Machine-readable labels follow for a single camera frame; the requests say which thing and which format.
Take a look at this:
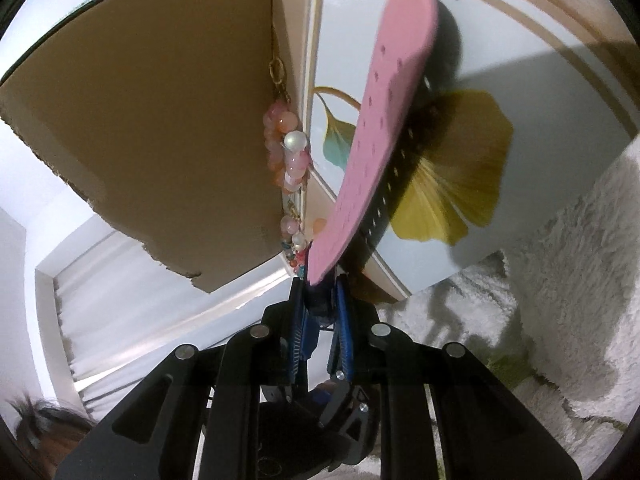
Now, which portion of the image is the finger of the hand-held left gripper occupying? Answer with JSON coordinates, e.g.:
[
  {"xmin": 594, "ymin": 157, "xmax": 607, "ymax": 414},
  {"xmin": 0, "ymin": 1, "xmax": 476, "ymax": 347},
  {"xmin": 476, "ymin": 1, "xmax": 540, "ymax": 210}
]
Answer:
[{"xmin": 320, "ymin": 375, "xmax": 375, "ymax": 467}]

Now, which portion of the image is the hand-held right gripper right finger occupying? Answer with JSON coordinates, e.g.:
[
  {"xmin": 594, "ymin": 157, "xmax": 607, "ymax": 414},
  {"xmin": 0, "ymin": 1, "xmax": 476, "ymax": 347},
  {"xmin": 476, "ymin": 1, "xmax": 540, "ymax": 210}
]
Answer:
[{"xmin": 327, "ymin": 275, "xmax": 583, "ymax": 480}]

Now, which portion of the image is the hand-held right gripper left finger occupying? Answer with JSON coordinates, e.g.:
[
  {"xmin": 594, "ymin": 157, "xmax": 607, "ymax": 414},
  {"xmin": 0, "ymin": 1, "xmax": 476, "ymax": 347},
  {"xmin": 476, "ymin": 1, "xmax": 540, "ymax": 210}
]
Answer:
[{"xmin": 55, "ymin": 275, "xmax": 321, "ymax": 480}]

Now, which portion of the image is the pink bead bracelet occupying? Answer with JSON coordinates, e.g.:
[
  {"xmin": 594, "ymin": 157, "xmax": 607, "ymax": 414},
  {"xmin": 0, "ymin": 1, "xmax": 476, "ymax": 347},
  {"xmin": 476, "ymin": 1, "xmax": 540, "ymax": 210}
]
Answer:
[{"xmin": 262, "ymin": 100, "xmax": 313, "ymax": 196}]

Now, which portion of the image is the pink perforated rubber strap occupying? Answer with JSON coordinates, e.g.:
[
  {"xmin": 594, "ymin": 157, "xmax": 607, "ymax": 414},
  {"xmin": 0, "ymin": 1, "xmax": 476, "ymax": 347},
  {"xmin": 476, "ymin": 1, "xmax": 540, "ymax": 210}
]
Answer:
[{"xmin": 305, "ymin": 0, "xmax": 441, "ymax": 286}]

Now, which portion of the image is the gold chain necklace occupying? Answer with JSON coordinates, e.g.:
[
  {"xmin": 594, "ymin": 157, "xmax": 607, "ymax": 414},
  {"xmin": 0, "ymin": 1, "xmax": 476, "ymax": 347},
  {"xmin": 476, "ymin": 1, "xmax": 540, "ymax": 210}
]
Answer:
[{"xmin": 270, "ymin": 25, "xmax": 292, "ymax": 103}]

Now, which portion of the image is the brown cardboard box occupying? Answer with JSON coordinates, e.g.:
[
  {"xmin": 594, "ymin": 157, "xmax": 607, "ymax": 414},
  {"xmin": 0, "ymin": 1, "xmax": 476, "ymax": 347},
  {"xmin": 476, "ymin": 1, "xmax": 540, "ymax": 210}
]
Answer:
[{"xmin": 0, "ymin": 0, "xmax": 323, "ymax": 295}]

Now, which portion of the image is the white curtain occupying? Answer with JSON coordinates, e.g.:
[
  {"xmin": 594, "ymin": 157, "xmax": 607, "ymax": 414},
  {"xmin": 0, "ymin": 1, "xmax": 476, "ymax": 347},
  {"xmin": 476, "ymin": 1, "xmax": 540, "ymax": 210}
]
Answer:
[{"xmin": 50, "ymin": 230, "xmax": 296, "ymax": 411}]

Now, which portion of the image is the white fluffy blanket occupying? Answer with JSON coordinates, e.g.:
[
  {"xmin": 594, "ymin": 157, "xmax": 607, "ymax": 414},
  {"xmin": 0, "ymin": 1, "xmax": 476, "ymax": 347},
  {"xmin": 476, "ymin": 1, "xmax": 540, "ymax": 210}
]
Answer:
[{"xmin": 375, "ymin": 135, "xmax": 640, "ymax": 480}]

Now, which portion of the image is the ginkgo leaf print tablecloth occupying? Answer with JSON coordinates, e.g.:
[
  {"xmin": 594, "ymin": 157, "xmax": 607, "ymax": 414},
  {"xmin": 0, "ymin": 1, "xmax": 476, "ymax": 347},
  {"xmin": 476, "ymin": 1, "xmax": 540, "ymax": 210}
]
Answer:
[{"xmin": 300, "ymin": 0, "xmax": 640, "ymax": 306}]

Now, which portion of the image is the small multicolour bead bracelet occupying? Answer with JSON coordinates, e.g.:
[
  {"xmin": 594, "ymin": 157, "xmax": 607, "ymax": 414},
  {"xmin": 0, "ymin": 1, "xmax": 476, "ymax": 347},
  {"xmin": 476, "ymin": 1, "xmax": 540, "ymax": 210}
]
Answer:
[{"xmin": 280, "ymin": 200, "xmax": 313, "ymax": 278}]

